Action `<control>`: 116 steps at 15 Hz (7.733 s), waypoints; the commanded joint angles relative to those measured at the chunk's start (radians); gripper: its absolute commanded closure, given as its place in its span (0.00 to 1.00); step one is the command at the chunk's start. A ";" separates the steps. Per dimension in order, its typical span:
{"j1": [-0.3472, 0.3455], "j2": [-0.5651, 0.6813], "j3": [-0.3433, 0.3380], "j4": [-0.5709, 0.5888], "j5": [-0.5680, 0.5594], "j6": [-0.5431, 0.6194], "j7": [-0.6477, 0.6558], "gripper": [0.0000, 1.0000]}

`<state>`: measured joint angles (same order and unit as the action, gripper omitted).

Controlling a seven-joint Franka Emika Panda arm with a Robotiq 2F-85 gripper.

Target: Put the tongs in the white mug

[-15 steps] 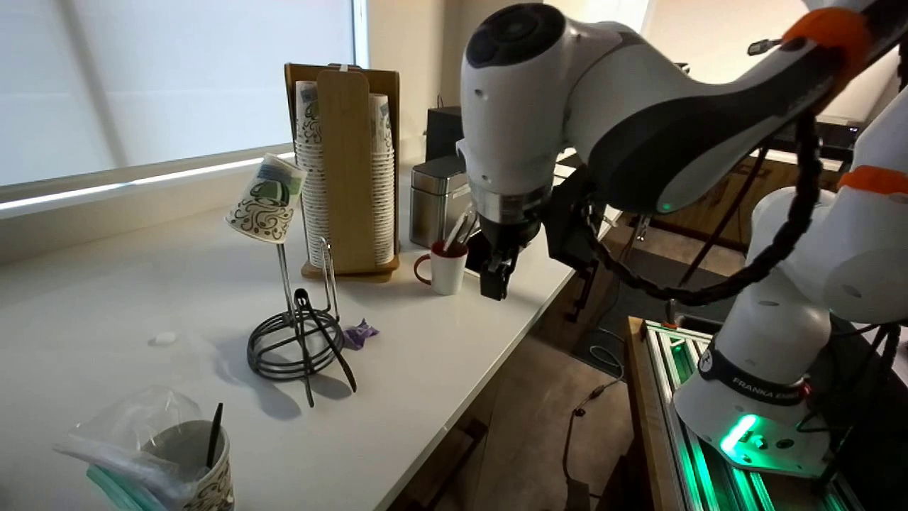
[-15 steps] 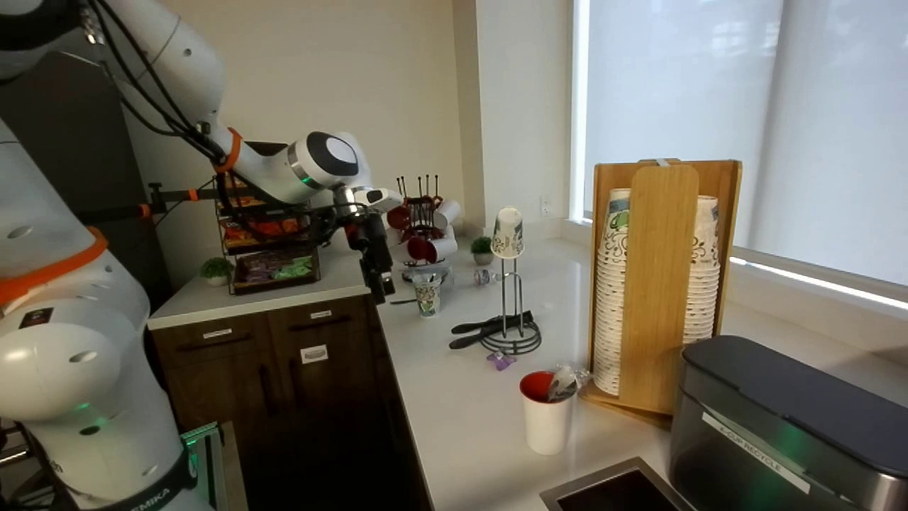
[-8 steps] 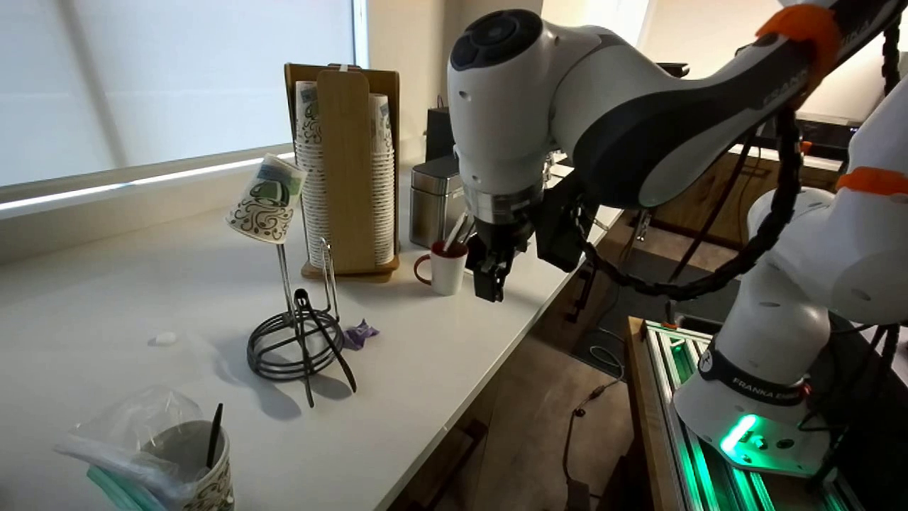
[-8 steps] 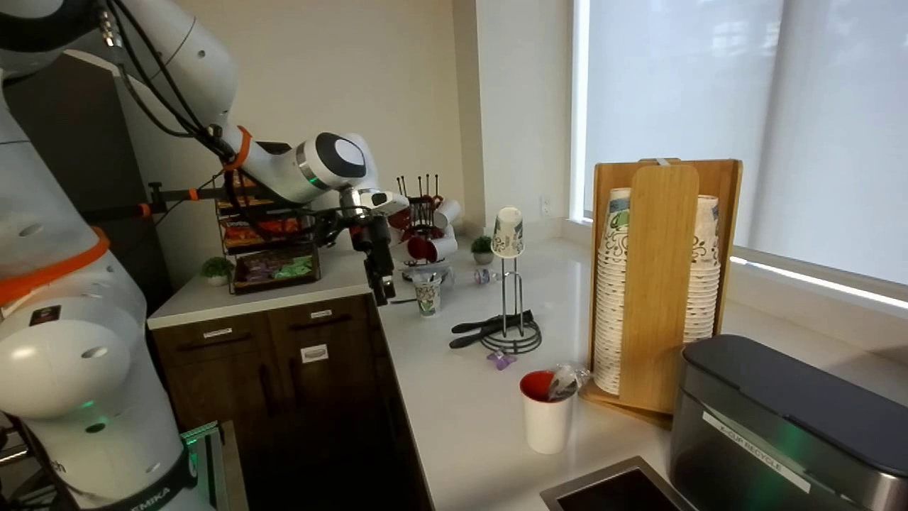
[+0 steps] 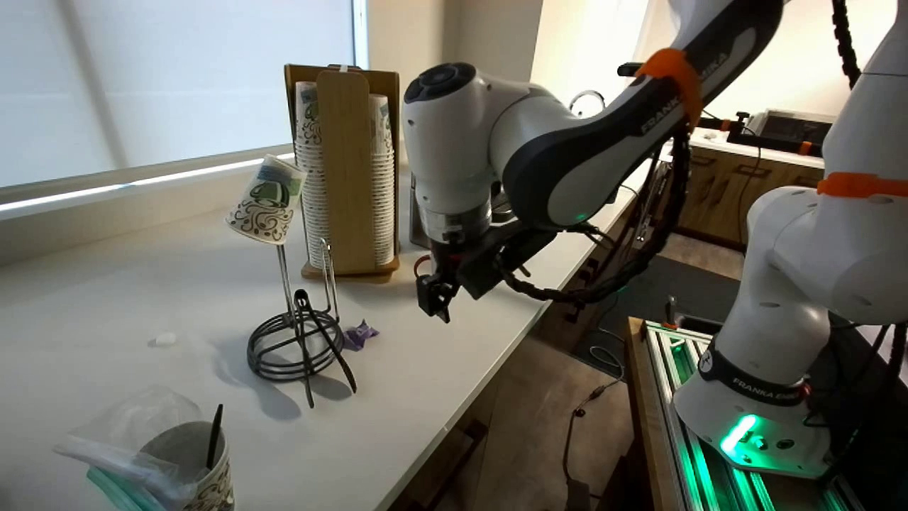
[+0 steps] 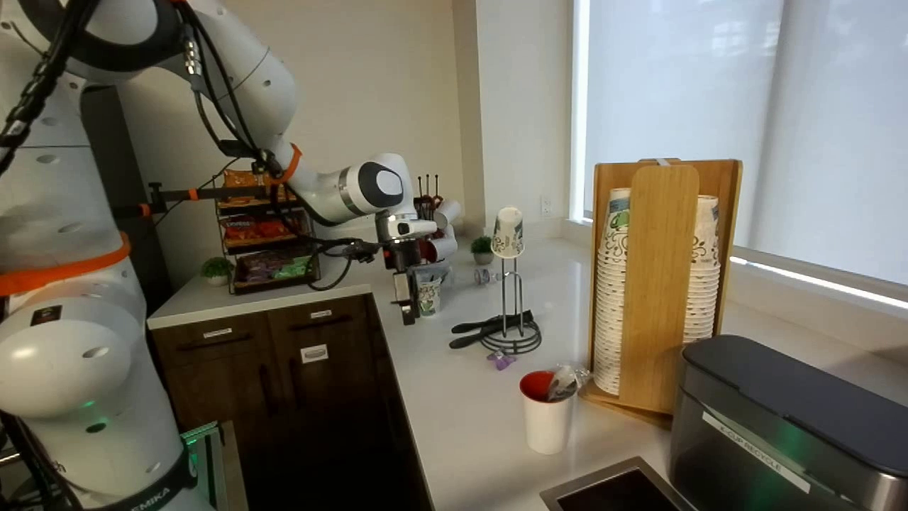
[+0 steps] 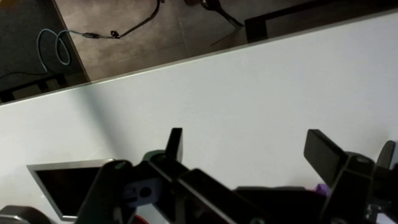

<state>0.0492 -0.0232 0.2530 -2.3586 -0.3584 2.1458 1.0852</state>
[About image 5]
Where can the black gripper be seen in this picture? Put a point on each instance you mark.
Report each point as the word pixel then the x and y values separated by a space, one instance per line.
pixel 446 264

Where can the black tongs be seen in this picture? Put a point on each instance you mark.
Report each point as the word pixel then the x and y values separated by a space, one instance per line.
pixel 328 343

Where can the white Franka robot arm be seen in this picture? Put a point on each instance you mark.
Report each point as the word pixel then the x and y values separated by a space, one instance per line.
pixel 803 257

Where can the small purple object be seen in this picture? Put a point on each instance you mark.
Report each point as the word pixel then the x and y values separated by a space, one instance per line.
pixel 359 336

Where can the stack of paper cups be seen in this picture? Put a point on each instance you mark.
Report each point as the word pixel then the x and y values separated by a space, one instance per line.
pixel 310 171
pixel 381 180

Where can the wooden cup dispenser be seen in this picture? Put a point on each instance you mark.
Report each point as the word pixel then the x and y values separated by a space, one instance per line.
pixel 344 171

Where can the curved metal faucet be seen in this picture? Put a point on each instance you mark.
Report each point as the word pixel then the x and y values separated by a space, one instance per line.
pixel 588 98

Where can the black stirrer stick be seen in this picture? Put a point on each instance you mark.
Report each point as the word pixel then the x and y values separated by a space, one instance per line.
pixel 215 437

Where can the robot mounting stand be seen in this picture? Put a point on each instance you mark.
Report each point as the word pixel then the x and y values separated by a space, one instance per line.
pixel 681 444

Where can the wooden background counter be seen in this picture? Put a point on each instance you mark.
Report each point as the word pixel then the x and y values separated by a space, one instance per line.
pixel 739 193

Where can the white window blind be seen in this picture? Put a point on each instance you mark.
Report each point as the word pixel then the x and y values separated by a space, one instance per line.
pixel 172 85

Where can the clear plastic bag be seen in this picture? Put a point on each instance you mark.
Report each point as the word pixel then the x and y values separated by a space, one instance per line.
pixel 124 444

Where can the black device on counter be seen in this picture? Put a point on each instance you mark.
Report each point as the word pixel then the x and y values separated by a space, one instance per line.
pixel 783 130

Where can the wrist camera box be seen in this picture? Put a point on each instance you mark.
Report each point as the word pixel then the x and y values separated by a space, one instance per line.
pixel 487 264

